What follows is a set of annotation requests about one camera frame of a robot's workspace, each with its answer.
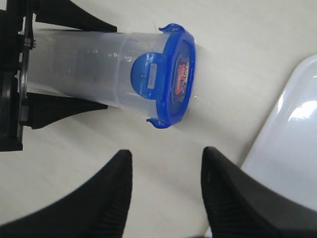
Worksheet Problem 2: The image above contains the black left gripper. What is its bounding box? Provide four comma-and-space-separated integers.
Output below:
0, 0, 108, 152

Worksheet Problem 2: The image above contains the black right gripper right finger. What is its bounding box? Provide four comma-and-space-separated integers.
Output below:
201, 147, 317, 238

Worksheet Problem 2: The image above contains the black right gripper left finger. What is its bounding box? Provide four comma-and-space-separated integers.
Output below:
0, 150, 133, 238

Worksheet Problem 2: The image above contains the white plastic tray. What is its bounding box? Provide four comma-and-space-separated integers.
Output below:
205, 53, 317, 238

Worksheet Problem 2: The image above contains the blue container lid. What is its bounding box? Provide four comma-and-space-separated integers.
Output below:
130, 23, 196, 129

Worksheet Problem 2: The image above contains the clear plastic container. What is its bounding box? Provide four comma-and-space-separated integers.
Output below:
26, 29, 174, 119

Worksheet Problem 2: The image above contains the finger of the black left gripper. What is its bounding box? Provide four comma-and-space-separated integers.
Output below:
34, 0, 117, 32

